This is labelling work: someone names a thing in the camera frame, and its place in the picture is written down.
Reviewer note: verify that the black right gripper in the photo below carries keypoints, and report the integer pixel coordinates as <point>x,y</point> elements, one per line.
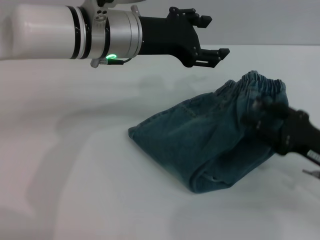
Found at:
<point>300,135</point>

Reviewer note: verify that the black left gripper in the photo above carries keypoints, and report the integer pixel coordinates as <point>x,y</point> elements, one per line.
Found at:
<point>170,35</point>

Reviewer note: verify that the blue denim shorts with cartoon patch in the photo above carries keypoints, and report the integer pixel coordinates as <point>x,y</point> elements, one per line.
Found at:
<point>200,145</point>

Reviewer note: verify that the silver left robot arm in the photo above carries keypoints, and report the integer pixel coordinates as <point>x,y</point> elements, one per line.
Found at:
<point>70,32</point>

